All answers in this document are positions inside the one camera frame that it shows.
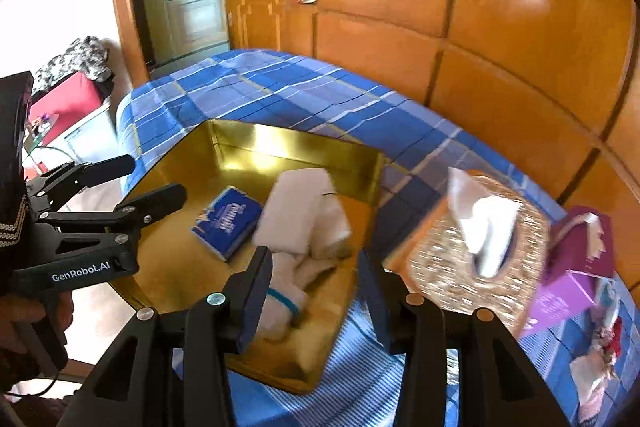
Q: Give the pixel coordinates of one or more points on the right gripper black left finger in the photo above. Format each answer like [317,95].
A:
[168,369]

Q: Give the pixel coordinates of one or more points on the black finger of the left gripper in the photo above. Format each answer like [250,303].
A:
[53,189]
[138,213]

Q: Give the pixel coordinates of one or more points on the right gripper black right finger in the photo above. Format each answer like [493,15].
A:
[498,384]

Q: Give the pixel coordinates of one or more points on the blue tissue pack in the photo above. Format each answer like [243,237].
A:
[227,221]

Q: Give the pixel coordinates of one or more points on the white mesh cloth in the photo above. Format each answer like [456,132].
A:
[303,216]

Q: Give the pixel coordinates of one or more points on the person's left hand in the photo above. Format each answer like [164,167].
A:
[15,360]

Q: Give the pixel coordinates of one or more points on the small doll toy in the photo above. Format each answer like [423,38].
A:
[594,372]

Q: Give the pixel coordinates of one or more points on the red suitcase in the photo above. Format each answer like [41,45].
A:
[72,99]

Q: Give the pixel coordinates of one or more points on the white knit glove blue band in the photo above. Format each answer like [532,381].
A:
[287,296]

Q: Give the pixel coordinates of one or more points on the grey patterned cloth pile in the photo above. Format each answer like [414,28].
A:
[87,55]

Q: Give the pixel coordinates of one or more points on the ornate silver tissue box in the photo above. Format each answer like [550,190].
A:
[433,261]

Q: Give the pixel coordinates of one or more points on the purple tissue box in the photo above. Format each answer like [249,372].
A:
[580,255]

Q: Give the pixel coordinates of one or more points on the white tissue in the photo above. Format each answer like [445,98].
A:
[486,220]

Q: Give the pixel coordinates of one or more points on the blue plaid bedsheet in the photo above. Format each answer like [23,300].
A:
[361,384]

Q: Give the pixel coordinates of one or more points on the wooden wardrobe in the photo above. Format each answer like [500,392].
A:
[552,85]

